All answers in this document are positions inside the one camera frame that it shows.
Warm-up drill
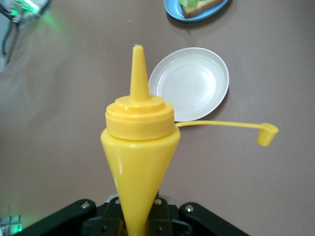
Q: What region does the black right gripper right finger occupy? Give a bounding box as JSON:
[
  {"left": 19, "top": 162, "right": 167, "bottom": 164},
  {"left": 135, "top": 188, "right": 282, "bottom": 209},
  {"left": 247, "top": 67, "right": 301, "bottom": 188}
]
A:
[{"left": 145, "top": 199, "right": 249, "bottom": 236}]

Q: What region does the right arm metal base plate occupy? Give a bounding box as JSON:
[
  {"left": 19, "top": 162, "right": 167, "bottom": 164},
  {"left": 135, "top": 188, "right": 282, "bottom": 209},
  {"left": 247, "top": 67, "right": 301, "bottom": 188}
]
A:
[{"left": 0, "top": 215, "right": 23, "bottom": 234}]

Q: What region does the blue plate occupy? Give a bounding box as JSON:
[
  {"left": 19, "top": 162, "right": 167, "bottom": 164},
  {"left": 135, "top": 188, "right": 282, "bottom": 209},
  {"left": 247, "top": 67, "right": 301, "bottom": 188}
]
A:
[{"left": 163, "top": 0, "right": 232, "bottom": 23}]

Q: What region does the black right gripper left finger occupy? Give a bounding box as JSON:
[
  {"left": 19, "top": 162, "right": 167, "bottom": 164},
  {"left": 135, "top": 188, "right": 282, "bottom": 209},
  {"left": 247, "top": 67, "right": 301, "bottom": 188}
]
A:
[{"left": 14, "top": 199, "right": 128, "bottom": 236}]

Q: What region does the black base cable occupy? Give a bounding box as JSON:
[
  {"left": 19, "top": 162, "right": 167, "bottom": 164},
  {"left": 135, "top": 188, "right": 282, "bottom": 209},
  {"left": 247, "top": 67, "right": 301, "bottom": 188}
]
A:
[{"left": 0, "top": 14, "right": 18, "bottom": 72}]

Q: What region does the yellow squeeze bottle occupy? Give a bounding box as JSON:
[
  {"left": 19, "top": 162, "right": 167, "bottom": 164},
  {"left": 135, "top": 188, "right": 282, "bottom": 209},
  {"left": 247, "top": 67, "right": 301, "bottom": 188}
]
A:
[{"left": 99, "top": 43, "right": 280, "bottom": 236}]

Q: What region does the brown bread slice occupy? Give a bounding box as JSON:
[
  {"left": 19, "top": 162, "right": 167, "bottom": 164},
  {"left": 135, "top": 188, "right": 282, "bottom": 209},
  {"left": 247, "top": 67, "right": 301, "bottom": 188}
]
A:
[{"left": 182, "top": 0, "right": 226, "bottom": 18}]

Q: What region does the beige plate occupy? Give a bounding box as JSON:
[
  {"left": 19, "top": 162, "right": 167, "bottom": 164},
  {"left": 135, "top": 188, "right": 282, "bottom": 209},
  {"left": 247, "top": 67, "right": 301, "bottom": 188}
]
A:
[{"left": 148, "top": 47, "right": 230, "bottom": 123}]

